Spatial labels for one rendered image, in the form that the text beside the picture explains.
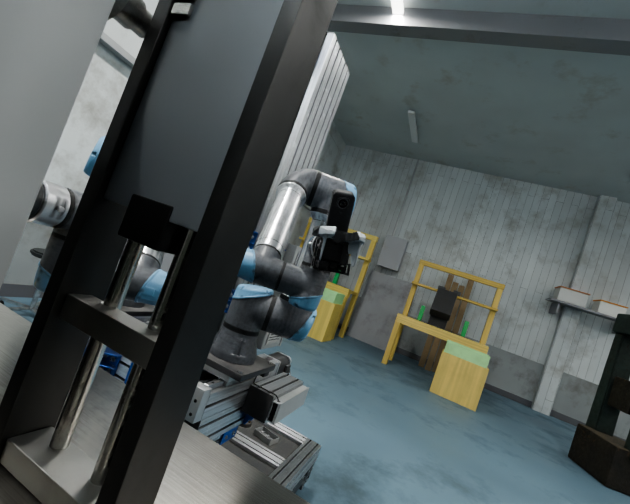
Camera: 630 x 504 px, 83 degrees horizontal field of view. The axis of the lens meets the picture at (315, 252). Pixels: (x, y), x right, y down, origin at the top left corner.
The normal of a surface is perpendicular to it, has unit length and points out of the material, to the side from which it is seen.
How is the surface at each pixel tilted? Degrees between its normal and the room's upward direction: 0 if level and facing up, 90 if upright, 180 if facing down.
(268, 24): 90
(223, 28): 90
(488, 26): 90
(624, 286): 90
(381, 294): 76
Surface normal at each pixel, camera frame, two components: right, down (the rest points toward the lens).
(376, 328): -0.23, -0.38
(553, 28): -0.33, -0.16
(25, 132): 0.88, 0.29
